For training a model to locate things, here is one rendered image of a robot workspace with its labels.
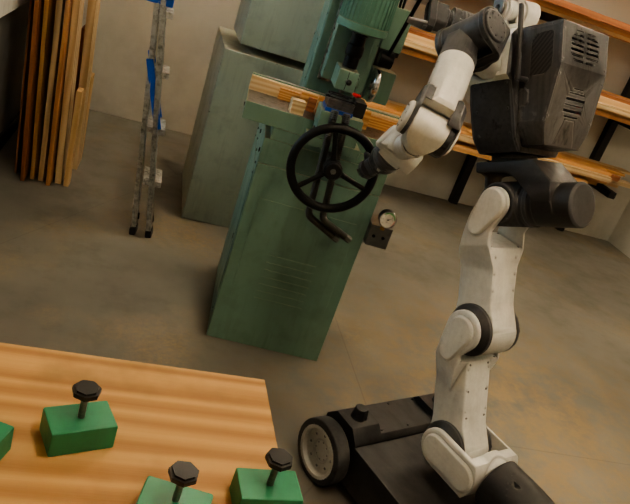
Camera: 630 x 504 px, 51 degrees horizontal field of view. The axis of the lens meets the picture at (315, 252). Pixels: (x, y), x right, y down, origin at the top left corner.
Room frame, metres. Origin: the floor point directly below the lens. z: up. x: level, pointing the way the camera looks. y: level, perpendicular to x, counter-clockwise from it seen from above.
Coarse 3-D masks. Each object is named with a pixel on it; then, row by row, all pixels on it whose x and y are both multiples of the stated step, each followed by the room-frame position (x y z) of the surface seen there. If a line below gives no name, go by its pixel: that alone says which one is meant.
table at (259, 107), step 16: (256, 96) 2.22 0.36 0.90; (272, 96) 2.31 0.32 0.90; (256, 112) 2.13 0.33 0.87; (272, 112) 2.14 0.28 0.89; (288, 112) 2.15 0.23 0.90; (304, 112) 2.23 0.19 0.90; (288, 128) 2.15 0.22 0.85; (304, 128) 2.16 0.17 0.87; (368, 128) 2.33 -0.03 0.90; (320, 144) 2.08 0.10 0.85
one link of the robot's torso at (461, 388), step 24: (456, 312) 1.64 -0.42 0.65; (456, 336) 1.61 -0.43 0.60; (480, 336) 1.58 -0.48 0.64; (456, 360) 1.60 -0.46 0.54; (480, 360) 1.65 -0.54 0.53; (456, 384) 1.62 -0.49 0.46; (480, 384) 1.64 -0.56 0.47; (456, 408) 1.59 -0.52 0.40; (480, 408) 1.62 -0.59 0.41; (456, 432) 1.56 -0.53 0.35; (480, 432) 1.60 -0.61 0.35
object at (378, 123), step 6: (282, 90) 2.30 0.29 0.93; (288, 90) 2.30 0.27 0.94; (282, 96) 2.30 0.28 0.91; (288, 96) 2.30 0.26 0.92; (294, 96) 2.30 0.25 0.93; (372, 120) 2.36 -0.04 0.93; (378, 120) 2.36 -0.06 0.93; (384, 120) 2.37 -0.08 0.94; (372, 126) 2.36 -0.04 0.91; (378, 126) 2.37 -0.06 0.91; (384, 126) 2.37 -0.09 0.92; (390, 126) 2.37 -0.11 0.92
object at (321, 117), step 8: (320, 104) 2.15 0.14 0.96; (320, 112) 2.09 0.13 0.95; (328, 112) 2.08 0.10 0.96; (320, 120) 2.07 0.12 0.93; (328, 120) 2.08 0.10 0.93; (336, 120) 2.08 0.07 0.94; (352, 120) 2.09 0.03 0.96; (360, 120) 2.12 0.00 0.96; (360, 128) 2.10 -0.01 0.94; (320, 136) 2.08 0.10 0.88; (344, 144) 2.09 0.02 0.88; (352, 144) 2.10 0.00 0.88
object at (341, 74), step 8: (336, 64) 2.40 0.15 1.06; (336, 72) 2.34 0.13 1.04; (344, 72) 2.29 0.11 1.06; (352, 72) 2.30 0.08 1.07; (336, 80) 2.29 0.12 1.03; (344, 80) 2.29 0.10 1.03; (352, 80) 2.30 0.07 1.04; (336, 88) 2.29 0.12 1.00; (344, 88) 2.29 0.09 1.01; (352, 88) 2.30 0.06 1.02
